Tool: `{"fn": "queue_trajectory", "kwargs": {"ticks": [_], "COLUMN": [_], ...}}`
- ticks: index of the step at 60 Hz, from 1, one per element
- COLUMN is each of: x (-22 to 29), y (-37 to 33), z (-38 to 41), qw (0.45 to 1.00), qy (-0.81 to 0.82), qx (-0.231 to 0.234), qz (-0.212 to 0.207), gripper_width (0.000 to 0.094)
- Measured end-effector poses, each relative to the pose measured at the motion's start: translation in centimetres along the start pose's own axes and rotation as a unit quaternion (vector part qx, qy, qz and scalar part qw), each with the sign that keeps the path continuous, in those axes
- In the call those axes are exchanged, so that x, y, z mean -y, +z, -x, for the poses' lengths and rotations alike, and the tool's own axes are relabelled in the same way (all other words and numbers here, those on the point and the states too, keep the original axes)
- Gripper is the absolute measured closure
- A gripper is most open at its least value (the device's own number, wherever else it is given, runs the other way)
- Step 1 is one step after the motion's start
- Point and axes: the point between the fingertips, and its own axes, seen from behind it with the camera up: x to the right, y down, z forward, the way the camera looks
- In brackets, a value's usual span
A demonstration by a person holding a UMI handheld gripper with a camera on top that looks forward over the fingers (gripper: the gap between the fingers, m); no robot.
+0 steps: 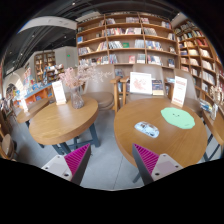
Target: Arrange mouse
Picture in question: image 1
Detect white sign card left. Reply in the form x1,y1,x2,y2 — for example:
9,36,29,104
52,81,66,105

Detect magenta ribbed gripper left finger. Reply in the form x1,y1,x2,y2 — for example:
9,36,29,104
42,144,91,185

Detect round wooden table right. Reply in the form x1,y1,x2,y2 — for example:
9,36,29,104
114,98,207,167

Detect glass vase right edge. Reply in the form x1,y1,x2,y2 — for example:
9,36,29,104
210,76,224,120

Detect white sign card right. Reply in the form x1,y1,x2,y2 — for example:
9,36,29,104
172,76,187,107

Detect round wooden table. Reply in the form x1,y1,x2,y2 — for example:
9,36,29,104
29,96,100,155
114,98,207,167

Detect white picture book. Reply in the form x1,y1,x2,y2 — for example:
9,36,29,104
130,72,152,94

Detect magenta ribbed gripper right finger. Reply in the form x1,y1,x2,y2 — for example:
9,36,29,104
132,144,182,185

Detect beige wooden armchair left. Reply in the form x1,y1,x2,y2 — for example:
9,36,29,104
83,64,120,112

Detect large wooden bookshelf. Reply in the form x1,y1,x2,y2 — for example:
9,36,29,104
77,12,224,103

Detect white sign card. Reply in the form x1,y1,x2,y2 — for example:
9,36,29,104
172,76,187,107
52,81,66,105

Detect beige wooden armchair right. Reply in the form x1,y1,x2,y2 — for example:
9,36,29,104
121,64,168,104

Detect round wooden table left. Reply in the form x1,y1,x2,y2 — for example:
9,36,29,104
29,96,100,155

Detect glass vase with pink flowers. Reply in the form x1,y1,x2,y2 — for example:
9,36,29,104
59,65,95,109

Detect beige wooden armchair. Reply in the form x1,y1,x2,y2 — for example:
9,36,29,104
83,64,120,112
121,64,168,104

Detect wooden chair far left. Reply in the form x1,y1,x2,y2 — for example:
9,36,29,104
0,109,17,161

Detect wooden table right edge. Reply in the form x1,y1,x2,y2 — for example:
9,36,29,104
201,108,224,163

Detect dark cover book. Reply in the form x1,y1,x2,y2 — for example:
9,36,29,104
152,80,164,95

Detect small wooden table far left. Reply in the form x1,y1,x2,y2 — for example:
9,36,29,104
17,98,49,125

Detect distant wooden bookshelf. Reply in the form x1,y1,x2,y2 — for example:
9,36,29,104
34,51,64,84

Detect patterned computer mouse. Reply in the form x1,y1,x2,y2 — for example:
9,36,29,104
135,121,159,138

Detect green round mouse pad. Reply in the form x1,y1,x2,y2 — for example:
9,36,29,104
161,107,195,129

